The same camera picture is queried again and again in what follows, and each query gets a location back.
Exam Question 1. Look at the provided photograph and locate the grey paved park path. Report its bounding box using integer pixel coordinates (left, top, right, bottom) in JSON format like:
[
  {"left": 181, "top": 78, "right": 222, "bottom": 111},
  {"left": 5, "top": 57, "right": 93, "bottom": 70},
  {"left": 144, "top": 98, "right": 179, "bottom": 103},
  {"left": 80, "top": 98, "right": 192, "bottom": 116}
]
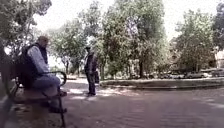
[{"left": 0, "top": 77, "right": 224, "bottom": 128}]

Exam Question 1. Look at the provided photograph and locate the person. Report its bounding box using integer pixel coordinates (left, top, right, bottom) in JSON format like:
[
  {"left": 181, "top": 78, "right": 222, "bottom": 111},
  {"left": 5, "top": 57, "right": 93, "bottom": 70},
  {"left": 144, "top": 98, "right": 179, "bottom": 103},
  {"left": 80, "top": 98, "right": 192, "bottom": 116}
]
[
  {"left": 83, "top": 45, "right": 101, "bottom": 98},
  {"left": 16, "top": 35, "right": 68, "bottom": 114}
]

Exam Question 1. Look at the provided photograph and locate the grass island with kerb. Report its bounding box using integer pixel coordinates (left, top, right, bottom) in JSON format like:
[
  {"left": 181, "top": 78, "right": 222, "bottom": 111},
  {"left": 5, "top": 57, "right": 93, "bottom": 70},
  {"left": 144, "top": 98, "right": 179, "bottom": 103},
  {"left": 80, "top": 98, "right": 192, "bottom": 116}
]
[{"left": 99, "top": 77, "right": 224, "bottom": 91}]

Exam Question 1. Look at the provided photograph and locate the row of parked cars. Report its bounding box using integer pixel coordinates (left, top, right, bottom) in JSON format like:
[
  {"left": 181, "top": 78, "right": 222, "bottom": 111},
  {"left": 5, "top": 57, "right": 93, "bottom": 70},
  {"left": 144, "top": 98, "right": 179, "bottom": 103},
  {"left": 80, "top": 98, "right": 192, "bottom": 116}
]
[{"left": 146, "top": 67, "right": 224, "bottom": 80}]

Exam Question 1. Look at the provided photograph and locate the dark park bench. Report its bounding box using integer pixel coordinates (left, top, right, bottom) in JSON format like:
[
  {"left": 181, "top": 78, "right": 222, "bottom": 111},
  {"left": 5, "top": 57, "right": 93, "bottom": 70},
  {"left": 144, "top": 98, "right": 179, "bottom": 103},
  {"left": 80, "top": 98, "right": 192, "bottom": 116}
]
[{"left": 0, "top": 46, "right": 68, "bottom": 128}]

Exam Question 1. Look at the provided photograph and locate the row of trees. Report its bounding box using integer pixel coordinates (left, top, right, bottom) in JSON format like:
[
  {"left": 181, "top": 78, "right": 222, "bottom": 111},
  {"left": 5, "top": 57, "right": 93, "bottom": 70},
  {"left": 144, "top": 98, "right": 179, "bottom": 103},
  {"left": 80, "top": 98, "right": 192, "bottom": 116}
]
[{"left": 0, "top": 0, "right": 224, "bottom": 80}]

